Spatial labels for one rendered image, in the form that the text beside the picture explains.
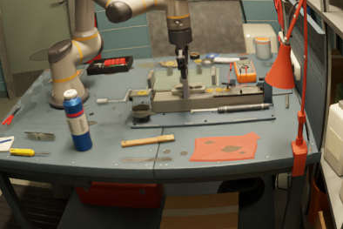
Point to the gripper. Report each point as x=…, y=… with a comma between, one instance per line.
x=180, y=36

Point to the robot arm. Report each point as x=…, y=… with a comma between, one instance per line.
x=84, y=14

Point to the grey coin mechanism body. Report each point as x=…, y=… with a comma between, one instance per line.
x=203, y=100

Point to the red test lead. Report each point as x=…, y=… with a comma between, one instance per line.
x=230, y=72

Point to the dark spring cylinder rod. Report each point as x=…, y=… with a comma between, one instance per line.
x=240, y=108

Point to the pale green door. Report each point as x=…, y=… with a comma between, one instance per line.
x=29, y=14

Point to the beige disc yellow centre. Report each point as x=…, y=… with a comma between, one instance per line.
x=169, y=63

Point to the grey disc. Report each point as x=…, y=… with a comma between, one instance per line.
x=207, y=62

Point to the blue disc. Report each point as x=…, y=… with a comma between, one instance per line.
x=211, y=55

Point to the yellow token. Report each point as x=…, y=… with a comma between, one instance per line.
x=227, y=89
x=209, y=90
x=142, y=92
x=218, y=89

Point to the white tube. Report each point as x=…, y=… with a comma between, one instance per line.
x=226, y=60

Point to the grey pocket tray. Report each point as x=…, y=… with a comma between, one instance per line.
x=135, y=93

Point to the orange multimeter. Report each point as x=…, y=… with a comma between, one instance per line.
x=245, y=71

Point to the dark round cup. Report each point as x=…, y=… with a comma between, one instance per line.
x=141, y=112

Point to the grey canister orange lid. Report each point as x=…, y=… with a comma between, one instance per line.
x=262, y=48

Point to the white appliance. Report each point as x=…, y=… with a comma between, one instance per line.
x=261, y=30

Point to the wooden stick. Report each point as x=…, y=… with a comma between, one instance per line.
x=148, y=140

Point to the black parts tray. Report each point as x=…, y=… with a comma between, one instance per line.
x=95, y=70

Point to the orange stained cloth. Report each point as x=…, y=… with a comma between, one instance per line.
x=225, y=148

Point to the orange clamp desk lamp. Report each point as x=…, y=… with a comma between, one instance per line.
x=280, y=70

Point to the small metal pin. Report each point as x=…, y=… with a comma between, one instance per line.
x=287, y=102

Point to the blue-grey workbench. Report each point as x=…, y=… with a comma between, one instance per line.
x=145, y=171

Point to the blue spray bottle white cap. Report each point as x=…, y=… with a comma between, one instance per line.
x=77, y=122

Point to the blue-grey slatted back panel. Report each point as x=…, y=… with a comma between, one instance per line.
x=312, y=72

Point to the black tyre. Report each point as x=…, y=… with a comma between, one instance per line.
x=243, y=190

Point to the red toolbox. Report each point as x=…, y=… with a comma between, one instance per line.
x=119, y=194

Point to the cardboard box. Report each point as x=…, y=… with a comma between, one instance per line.
x=200, y=210

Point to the grey shelf unit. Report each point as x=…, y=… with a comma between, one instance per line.
x=333, y=17

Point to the grey metal clip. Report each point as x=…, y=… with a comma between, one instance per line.
x=40, y=136

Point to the white jerrycan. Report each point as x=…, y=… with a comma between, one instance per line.
x=333, y=139

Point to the white paper note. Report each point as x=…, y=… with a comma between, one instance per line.
x=5, y=143

